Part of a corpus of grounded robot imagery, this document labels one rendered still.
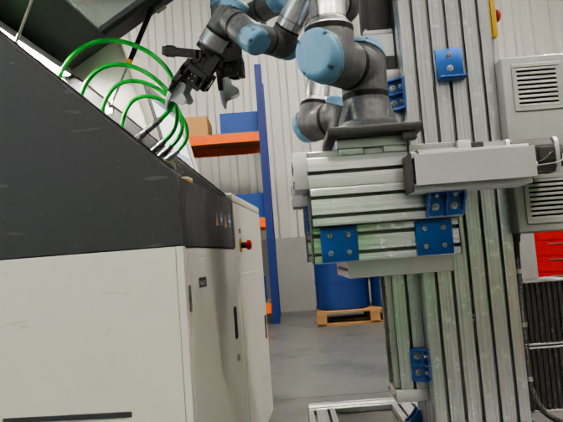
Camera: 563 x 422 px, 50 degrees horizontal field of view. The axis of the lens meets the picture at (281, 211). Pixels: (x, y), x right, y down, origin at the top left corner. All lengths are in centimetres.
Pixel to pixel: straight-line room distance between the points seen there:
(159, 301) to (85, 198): 29
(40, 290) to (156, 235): 30
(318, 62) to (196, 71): 45
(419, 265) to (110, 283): 76
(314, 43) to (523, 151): 52
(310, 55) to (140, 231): 56
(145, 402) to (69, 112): 68
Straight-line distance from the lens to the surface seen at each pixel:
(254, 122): 723
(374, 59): 151
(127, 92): 223
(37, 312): 150
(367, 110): 148
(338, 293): 640
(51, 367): 150
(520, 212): 169
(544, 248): 566
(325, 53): 139
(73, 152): 148
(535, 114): 174
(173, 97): 177
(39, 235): 149
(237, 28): 165
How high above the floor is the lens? 75
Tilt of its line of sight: 4 degrees up
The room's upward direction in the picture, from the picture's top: 4 degrees counter-clockwise
